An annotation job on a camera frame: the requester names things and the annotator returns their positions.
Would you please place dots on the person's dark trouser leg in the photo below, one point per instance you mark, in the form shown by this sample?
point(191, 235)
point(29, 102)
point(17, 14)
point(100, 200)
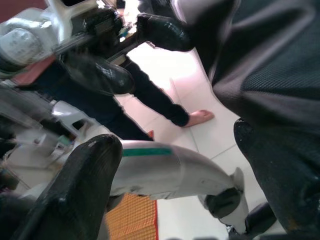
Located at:
point(150, 97)

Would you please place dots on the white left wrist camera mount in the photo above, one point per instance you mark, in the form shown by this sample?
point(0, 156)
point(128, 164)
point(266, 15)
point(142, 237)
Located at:
point(58, 12)

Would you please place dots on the red table frame corner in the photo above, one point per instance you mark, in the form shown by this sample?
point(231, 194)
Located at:
point(32, 71)

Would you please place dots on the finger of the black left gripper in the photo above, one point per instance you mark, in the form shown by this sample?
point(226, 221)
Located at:
point(100, 75)
point(165, 32)

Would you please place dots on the black table cloth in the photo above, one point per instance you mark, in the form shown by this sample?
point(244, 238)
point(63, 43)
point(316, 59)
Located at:
point(262, 62)

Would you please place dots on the grey robot left foot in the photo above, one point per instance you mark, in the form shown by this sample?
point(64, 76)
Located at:
point(175, 172)

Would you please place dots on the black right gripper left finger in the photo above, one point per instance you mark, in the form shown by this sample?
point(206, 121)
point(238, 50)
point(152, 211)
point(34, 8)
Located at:
point(75, 190)

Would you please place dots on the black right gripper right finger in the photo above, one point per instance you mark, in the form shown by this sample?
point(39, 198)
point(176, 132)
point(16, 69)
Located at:
point(282, 180)

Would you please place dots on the orange textured floor mat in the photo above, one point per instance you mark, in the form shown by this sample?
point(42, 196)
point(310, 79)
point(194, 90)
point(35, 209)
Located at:
point(135, 217)

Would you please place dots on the person's bare foot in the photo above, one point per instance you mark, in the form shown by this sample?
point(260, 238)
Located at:
point(200, 116)

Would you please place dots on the grey robot foot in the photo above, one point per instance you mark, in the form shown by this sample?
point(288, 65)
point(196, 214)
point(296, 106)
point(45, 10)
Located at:
point(260, 217)
point(175, 172)

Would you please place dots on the grey robot right foot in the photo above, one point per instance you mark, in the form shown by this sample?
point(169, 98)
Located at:
point(260, 217)

